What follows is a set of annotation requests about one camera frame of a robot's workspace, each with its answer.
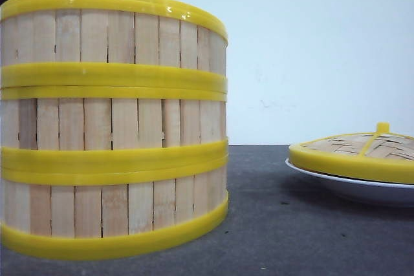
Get bamboo steamer drawer yellow rims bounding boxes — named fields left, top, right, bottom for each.
left=0, top=85, right=229, bottom=173

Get woven bamboo steamer lid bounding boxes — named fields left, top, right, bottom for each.
left=289, top=122, right=413, bottom=185

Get white ceramic plate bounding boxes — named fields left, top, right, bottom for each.
left=285, top=158, right=413, bottom=207

